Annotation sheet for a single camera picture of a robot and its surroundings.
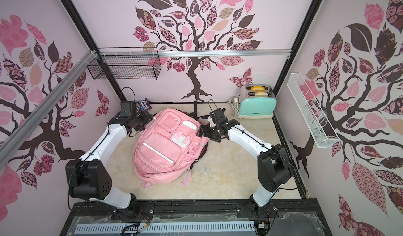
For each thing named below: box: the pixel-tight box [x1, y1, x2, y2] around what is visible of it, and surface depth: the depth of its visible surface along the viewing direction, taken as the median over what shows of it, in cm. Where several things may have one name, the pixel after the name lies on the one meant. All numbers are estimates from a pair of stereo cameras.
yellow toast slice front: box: [254, 91, 269, 96], surface depth 103 cm
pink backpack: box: [132, 107, 209, 189], surface depth 87 cm
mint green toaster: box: [238, 83, 278, 120], surface depth 105 cm
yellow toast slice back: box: [250, 86, 265, 92], surface depth 105 cm
